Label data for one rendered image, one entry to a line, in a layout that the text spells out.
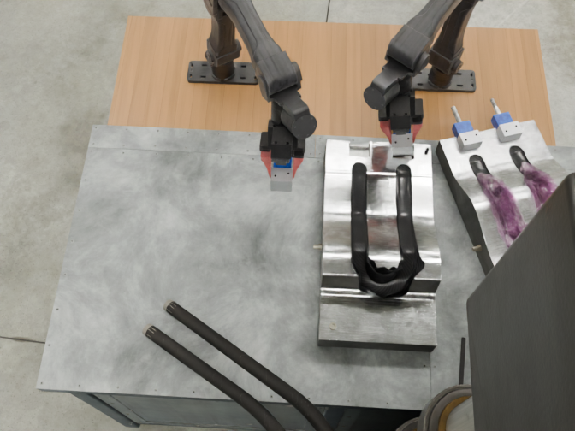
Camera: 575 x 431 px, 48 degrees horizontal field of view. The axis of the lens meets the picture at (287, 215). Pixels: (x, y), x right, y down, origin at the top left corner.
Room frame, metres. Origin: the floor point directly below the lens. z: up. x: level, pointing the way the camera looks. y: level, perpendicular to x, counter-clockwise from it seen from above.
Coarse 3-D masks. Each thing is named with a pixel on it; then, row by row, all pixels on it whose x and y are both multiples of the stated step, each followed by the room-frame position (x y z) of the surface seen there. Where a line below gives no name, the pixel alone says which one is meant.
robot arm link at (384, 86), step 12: (420, 60) 0.88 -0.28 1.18; (384, 72) 0.87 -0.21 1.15; (396, 72) 0.87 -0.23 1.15; (408, 72) 0.88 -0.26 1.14; (372, 84) 0.84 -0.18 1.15; (384, 84) 0.83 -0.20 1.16; (396, 84) 0.86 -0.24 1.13; (372, 96) 0.83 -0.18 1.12; (384, 96) 0.82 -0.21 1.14; (372, 108) 0.82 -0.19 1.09
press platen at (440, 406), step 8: (464, 384) 0.14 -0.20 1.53; (448, 392) 0.13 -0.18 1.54; (456, 392) 0.13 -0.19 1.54; (464, 392) 0.13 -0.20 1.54; (432, 400) 0.12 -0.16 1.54; (440, 400) 0.12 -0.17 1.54; (448, 400) 0.12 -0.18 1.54; (456, 400) 0.12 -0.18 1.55; (464, 400) 0.12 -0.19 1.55; (424, 408) 0.12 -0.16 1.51; (432, 408) 0.11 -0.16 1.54; (440, 408) 0.11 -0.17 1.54; (448, 408) 0.11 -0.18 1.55; (424, 416) 0.11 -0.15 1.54; (432, 416) 0.10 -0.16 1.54; (440, 416) 0.10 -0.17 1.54; (424, 424) 0.10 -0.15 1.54; (432, 424) 0.10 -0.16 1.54; (440, 424) 0.10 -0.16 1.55
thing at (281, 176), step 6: (276, 168) 0.74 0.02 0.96; (282, 168) 0.74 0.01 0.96; (288, 168) 0.74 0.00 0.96; (276, 174) 0.73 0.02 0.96; (282, 174) 0.73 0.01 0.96; (288, 174) 0.73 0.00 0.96; (270, 180) 0.71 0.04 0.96; (276, 180) 0.71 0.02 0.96; (282, 180) 0.71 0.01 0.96; (288, 180) 0.71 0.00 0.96; (270, 186) 0.71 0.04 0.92; (276, 186) 0.71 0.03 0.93; (282, 186) 0.71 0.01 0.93; (288, 186) 0.71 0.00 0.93
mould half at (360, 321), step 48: (336, 144) 0.85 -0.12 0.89; (384, 144) 0.85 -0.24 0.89; (336, 192) 0.72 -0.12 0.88; (384, 192) 0.72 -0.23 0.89; (432, 192) 0.72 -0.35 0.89; (336, 240) 0.58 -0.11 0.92; (384, 240) 0.58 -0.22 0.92; (432, 240) 0.58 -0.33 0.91; (336, 288) 0.48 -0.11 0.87; (432, 288) 0.48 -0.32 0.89; (336, 336) 0.37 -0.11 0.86; (384, 336) 0.37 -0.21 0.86; (432, 336) 0.37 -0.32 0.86
